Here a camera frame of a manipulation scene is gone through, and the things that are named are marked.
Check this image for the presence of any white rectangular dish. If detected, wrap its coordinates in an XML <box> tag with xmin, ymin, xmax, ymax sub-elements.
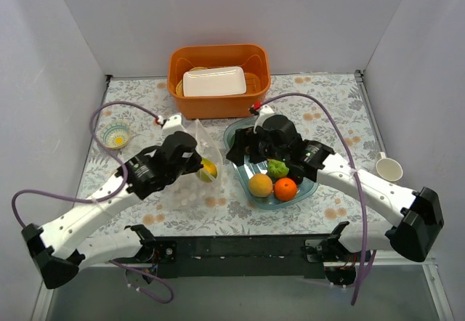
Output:
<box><xmin>180</xmin><ymin>66</ymin><xmax>247</xmax><ymax>97</ymax></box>

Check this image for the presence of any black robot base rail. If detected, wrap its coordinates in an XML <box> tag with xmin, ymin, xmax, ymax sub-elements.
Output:
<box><xmin>125</xmin><ymin>234</ymin><xmax>361</xmax><ymax>280</ymax></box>

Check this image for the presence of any yellow peach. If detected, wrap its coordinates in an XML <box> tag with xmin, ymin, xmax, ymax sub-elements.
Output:
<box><xmin>248</xmin><ymin>174</ymin><xmax>273</xmax><ymax>198</ymax></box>

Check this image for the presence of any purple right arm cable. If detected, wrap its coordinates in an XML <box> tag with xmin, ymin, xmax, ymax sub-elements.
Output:
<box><xmin>248</xmin><ymin>93</ymin><xmax>377</xmax><ymax>306</ymax></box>

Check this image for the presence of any green custard apple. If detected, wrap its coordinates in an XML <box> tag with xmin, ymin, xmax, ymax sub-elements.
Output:
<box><xmin>267</xmin><ymin>159</ymin><xmax>289</xmax><ymax>179</ymax></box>

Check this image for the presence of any white plastic cup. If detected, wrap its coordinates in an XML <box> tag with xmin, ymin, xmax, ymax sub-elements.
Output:
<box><xmin>375</xmin><ymin>152</ymin><xmax>404</xmax><ymax>182</ymax></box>

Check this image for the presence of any yellow plate in basket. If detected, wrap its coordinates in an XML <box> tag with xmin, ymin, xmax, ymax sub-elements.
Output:
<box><xmin>175</xmin><ymin>67</ymin><xmax>206</xmax><ymax>97</ymax></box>

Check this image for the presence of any clear blue plastic tray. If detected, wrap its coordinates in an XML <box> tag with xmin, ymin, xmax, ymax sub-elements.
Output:
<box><xmin>223</xmin><ymin>117</ymin><xmax>318</xmax><ymax>211</ymax></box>

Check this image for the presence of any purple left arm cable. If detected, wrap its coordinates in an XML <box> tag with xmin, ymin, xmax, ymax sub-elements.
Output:
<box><xmin>11</xmin><ymin>100</ymin><xmax>174</xmax><ymax>304</ymax></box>

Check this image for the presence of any clear zip top bag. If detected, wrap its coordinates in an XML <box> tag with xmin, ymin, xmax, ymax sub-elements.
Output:
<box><xmin>161</xmin><ymin>113</ymin><xmax>223</xmax><ymax>210</ymax></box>

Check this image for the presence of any orange plastic basket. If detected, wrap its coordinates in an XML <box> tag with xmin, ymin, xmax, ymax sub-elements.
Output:
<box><xmin>167</xmin><ymin>44</ymin><xmax>271</xmax><ymax>120</ymax></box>

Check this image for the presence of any small patterned bowl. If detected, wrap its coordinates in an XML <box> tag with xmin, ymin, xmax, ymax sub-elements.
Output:
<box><xmin>99</xmin><ymin>121</ymin><xmax>132</xmax><ymax>150</ymax></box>

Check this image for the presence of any orange tangerine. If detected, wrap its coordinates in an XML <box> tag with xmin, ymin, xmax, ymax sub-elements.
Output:
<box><xmin>274</xmin><ymin>178</ymin><xmax>298</xmax><ymax>202</ymax></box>

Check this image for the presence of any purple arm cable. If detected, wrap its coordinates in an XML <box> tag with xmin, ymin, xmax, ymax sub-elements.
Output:
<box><xmin>11</xmin><ymin>100</ymin><xmax>174</xmax><ymax>304</ymax></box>
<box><xmin>248</xmin><ymin>93</ymin><xmax>377</xmax><ymax>306</ymax></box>

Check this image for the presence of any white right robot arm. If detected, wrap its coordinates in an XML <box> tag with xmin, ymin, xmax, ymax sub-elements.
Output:
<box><xmin>225</xmin><ymin>114</ymin><xmax>444</xmax><ymax>262</ymax></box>

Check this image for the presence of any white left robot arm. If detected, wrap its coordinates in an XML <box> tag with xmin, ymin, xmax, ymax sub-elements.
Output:
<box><xmin>21</xmin><ymin>131</ymin><xmax>202</xmax><ymax>289</ymax></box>

